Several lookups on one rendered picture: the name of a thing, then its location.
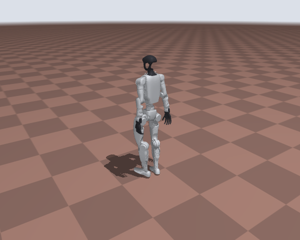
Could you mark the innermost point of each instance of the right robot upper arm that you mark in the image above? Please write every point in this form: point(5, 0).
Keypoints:
point(163, 92)

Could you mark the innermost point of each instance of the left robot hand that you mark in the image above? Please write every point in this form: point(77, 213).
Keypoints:
point(138, 126)

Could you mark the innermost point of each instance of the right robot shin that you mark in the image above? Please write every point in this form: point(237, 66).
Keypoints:
point(155, 155)

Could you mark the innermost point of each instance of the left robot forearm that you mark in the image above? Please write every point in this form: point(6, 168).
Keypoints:
point(139, 111)

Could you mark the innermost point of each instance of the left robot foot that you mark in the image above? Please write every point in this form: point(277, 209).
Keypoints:
point(140, 171)

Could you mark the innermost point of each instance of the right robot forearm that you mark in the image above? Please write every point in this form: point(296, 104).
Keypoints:
point(165, 103)

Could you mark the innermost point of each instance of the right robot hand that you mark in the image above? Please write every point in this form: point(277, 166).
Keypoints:
point(167, 117)

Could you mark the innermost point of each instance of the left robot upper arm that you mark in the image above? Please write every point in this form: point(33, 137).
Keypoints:
point(140, 82)

